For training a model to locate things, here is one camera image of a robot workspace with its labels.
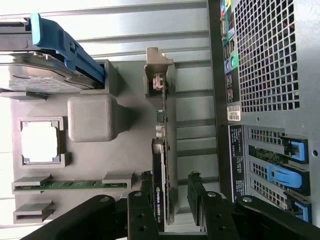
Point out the grey computer tower case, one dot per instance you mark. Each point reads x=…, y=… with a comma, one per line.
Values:
x=275, y=75

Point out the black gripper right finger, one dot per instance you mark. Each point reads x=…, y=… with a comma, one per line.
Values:
x=215, y=217

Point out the silver CPU chip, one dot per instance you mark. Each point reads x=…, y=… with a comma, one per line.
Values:
x=38, y=142

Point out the blue card retention clip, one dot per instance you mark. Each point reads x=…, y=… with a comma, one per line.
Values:
x=296, y=150
x=302, y=207
x=285, y=178

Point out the grey plastic parts rack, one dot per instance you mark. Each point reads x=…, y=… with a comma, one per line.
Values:
x=125, y=150

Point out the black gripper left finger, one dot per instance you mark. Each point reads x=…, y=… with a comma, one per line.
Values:
x=142, y=215

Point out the hard disk in blue carrier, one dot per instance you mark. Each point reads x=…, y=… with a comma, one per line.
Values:
x=62, y=45

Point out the green loose RAM stick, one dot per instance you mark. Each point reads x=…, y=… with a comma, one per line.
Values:
x=75, y=185

